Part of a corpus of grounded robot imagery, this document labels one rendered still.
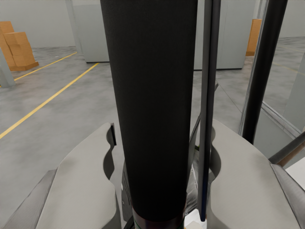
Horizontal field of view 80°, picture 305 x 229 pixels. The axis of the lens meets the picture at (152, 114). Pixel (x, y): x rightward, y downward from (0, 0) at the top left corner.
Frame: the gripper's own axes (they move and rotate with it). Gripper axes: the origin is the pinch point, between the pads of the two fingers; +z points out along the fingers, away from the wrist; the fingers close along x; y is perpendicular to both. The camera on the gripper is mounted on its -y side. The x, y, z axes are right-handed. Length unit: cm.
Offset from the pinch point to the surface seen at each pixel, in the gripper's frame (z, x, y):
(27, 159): 166, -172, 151
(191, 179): 28.0, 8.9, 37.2
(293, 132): 70, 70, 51
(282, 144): 74, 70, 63
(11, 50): 654, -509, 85
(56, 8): 1233, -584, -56
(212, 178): 29, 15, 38
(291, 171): 22.2, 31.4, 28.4
